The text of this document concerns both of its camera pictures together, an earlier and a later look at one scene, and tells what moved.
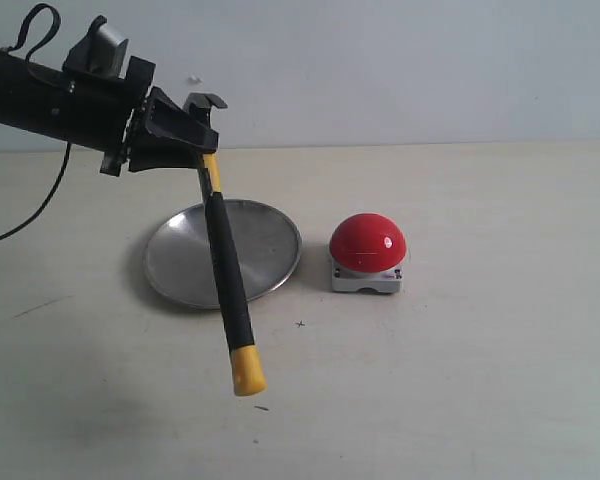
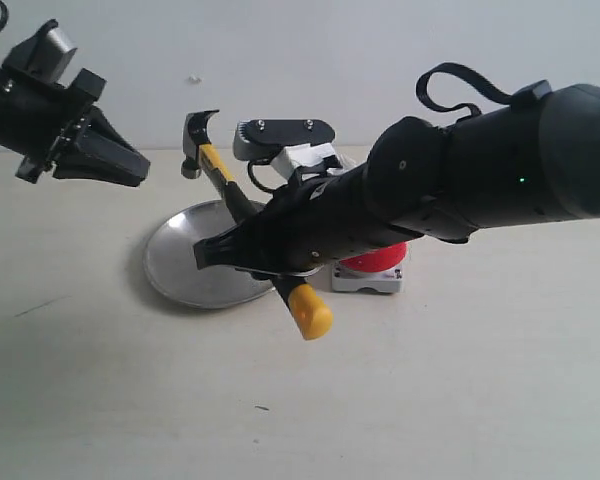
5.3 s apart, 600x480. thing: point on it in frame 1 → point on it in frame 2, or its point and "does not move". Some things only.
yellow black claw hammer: [248, 376] → [309, 311]
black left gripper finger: [166, 118] → [109, 155]
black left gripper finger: [155, 153] → [81, 167]
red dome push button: [367, 251] does not move
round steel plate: [179, 255] does not move
